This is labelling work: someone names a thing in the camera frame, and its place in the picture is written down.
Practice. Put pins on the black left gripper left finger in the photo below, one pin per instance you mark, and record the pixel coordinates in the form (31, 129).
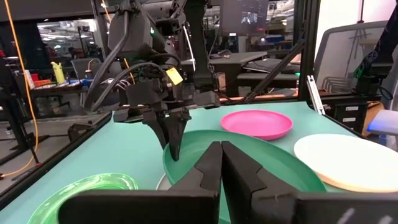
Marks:
(192, 202)

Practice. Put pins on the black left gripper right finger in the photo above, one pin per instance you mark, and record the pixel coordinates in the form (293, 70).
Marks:
(264, 202)

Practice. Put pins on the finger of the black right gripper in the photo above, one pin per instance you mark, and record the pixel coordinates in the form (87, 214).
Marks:
(176, 130)
(157, 121)

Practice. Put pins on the dark green plastic plate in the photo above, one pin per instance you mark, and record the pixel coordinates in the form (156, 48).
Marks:
(273, 161)

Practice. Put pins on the opaque pink plastic plate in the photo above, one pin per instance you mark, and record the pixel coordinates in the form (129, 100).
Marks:
(256, 123)

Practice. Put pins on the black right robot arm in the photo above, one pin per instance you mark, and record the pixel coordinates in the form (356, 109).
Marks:
(127, 31)

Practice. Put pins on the yellow tag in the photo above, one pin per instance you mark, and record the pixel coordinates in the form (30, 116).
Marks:
(174, 76)

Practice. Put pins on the grey plastic plate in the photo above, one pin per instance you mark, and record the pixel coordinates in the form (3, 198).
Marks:
(162, 185)

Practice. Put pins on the black vertical column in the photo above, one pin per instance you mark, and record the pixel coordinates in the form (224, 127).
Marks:
(199, 46)

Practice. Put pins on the clear green plastic plate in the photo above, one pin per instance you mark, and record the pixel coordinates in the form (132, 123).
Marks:
(93, 183)

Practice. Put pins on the yellow-green bottle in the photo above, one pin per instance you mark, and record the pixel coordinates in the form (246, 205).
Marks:
(58, 73)

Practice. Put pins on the dark desk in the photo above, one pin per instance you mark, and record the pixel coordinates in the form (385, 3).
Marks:
(236, 59)

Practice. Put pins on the white plastic plate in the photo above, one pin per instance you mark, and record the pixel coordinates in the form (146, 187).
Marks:
(348, 158)

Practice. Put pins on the black diagonal strut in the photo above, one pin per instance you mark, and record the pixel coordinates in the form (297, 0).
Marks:
(273, 71)

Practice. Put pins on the black box with white labels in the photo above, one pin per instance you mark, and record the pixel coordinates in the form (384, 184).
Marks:
(351, 116)

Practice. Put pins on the dark monitor screen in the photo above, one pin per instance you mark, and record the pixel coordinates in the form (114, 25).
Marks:
(245, 15)

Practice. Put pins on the blue-lit grey device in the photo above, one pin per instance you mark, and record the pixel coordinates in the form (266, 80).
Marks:
(385, 122)

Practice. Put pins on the grey mesh office chair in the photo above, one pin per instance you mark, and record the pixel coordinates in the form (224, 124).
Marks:
(320, 56)

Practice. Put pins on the aluminium bracket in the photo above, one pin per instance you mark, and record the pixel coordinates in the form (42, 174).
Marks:
(314, 93)

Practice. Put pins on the black frame post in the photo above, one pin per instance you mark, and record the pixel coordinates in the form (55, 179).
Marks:
(308, 46)

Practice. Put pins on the black stand with green bracket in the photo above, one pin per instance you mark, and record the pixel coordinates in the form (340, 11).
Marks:
(376, 68)

